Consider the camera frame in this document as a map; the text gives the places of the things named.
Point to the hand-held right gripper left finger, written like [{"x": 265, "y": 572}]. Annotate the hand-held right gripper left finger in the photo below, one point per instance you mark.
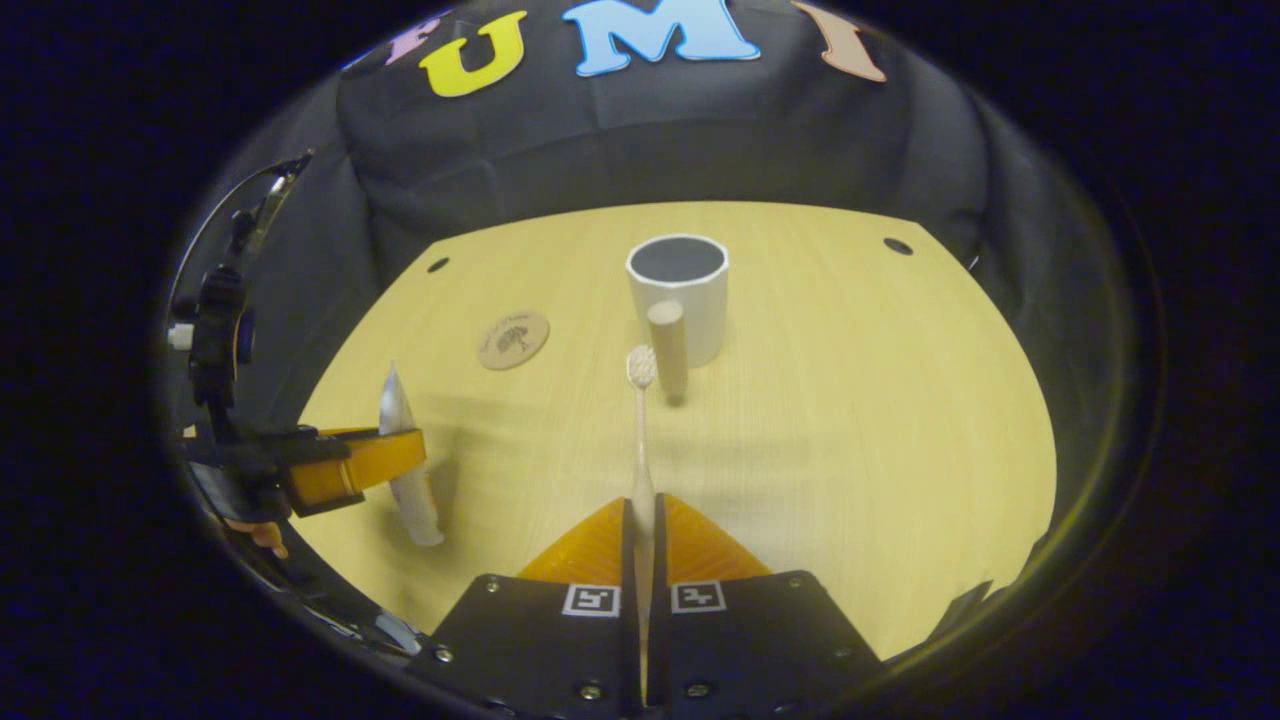
[{"x": 540, "y": 650}]

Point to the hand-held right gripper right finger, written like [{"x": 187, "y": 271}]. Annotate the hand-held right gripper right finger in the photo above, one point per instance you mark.
[{"x": 750, "y": 650}]

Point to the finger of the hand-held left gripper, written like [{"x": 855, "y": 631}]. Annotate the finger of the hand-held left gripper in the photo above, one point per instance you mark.
[{"x": 370, "y": 462}]

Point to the white toothpaste tube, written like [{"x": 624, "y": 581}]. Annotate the white toothpaste tube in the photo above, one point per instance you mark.
[{"x": 398, "y": 410}]

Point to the round wooden coaster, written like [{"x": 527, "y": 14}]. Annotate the round wooden coaster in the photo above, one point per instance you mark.
[{"x": 513, "y": 340}]

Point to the beige toothbrush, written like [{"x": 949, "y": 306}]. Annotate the beige toothbrush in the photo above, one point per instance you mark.
[{"x": 641, "y": 460}]

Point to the white cup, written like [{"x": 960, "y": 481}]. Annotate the white cup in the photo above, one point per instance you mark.
[{"x": 700, "y": 310}]

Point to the small wooden cylinder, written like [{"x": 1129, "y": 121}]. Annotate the small wooden cylinder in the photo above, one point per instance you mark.
[{"x": 668, "y": 350}]

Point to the black backdrop cloth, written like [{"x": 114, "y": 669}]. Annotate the black backdrop cloth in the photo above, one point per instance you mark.
[{"x": 700, "y": 140}]

